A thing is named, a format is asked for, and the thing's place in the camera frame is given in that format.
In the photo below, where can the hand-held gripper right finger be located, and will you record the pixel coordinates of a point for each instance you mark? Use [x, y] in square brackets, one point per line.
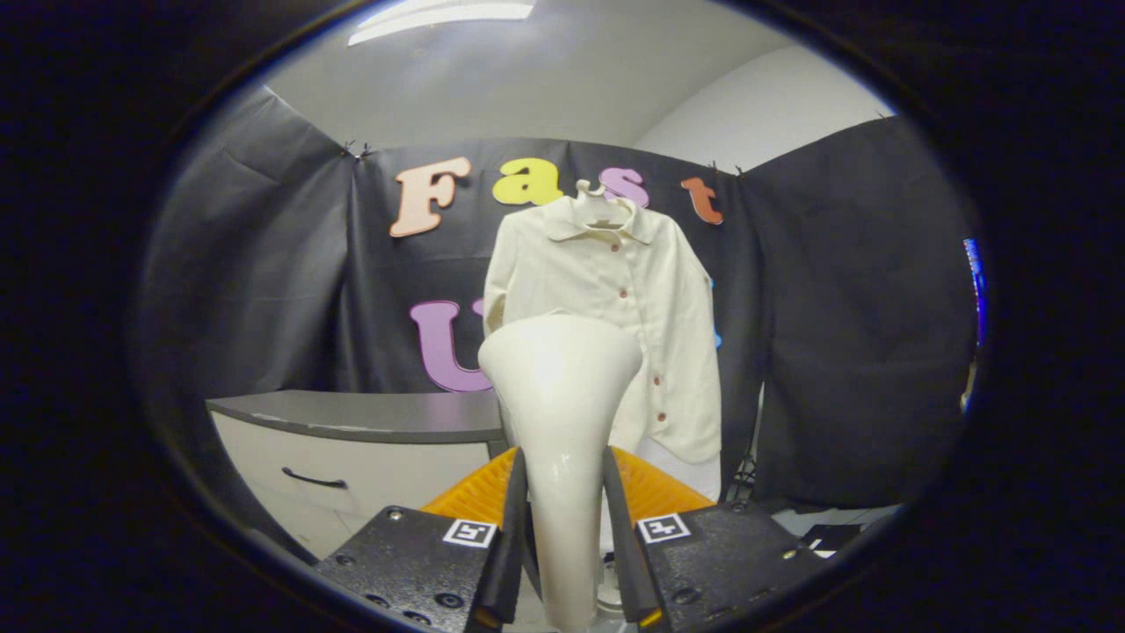
[721, 554]

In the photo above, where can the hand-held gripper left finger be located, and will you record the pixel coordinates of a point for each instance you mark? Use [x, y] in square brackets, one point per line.
[413, 558]

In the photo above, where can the white garment steamer base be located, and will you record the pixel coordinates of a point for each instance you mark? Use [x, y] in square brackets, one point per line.
[609, 580]

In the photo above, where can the white garment steamer head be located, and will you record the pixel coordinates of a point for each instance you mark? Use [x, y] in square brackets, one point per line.
[562, 413]

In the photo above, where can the cream button-up shirt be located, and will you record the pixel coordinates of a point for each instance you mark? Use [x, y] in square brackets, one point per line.
[615, 281]

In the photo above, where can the white backing panel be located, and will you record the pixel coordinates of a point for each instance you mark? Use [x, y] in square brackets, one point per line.
[690, 470]

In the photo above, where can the grey-topped white drawer cabinet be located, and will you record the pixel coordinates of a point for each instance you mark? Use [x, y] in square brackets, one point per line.
[369, 440]

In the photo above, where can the black backdrop cloth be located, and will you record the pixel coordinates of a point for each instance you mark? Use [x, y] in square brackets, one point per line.
[264, 264]

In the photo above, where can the blue lit screen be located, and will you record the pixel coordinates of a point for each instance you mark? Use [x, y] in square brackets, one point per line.
[974, 290]

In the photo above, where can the ceiling light panel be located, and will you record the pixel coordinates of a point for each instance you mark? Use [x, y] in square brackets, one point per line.
[439, 16]

